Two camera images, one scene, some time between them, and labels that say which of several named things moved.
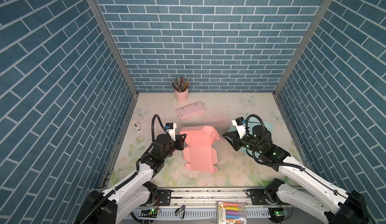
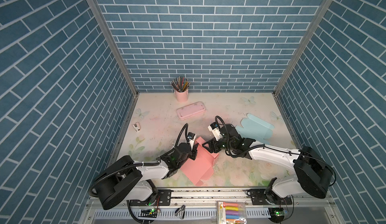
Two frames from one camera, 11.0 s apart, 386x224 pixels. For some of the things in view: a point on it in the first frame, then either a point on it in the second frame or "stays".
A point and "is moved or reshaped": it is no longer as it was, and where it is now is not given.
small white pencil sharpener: [137, 126] stays
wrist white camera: [171, 127] -> [191, 137]
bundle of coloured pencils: [180, 84] stays
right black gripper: [235, 143] -> [212, 141]
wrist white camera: [238, 123] -> [215, 130]
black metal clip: [182, 210] stays
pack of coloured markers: [231, 212] stays
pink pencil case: [191, 110] stays
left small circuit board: [151, 212] stays
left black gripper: [180, 141] -> [194, 152]
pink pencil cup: [182, 97] stays
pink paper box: [199, 152] is moved or reshaped
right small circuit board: [277, 214] stays
